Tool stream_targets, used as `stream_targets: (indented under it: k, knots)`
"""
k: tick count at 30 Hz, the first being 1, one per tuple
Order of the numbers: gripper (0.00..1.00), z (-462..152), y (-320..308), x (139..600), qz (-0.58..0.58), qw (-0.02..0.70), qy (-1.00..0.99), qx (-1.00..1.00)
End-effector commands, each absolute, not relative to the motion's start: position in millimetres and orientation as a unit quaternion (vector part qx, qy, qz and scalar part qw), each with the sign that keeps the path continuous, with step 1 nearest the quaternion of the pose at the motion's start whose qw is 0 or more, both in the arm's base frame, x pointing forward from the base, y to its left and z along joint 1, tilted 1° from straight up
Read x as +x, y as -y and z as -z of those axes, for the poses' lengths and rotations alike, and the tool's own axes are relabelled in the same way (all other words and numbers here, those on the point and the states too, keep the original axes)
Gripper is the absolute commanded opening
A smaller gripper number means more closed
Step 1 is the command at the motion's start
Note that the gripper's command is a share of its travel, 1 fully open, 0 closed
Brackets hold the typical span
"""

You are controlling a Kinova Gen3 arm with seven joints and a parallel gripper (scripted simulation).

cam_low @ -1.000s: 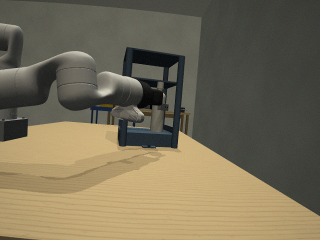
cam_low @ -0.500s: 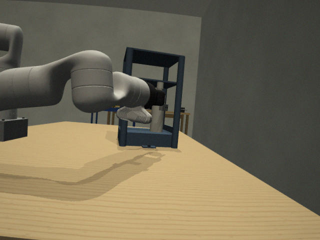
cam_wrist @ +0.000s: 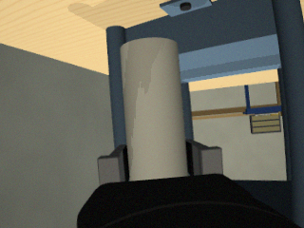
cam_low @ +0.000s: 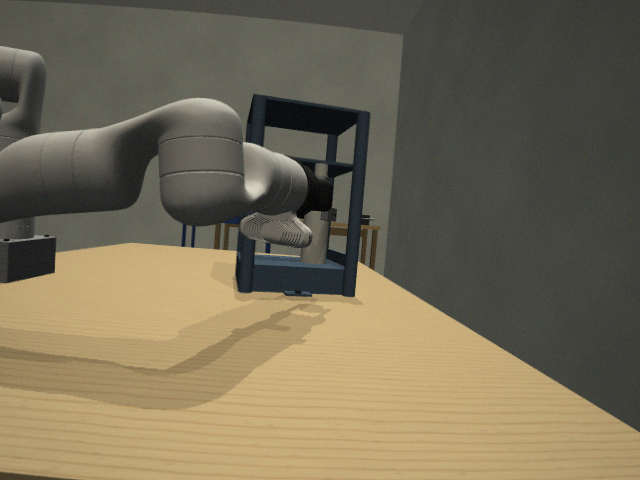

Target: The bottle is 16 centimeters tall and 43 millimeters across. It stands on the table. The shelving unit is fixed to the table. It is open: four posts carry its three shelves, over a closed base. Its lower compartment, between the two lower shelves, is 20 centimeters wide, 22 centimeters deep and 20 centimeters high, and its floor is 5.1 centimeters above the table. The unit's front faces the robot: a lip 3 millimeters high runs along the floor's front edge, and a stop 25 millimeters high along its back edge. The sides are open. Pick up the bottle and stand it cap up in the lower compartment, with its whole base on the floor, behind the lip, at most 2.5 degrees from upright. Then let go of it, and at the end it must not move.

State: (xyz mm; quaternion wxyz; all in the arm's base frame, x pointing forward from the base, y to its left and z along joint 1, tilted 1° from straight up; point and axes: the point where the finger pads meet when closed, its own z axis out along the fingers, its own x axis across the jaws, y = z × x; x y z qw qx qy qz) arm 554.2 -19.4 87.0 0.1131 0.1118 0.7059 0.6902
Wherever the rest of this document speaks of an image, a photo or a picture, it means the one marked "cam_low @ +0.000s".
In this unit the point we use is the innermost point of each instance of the blue shelving unit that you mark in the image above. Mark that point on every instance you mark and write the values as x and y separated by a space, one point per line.
286 274

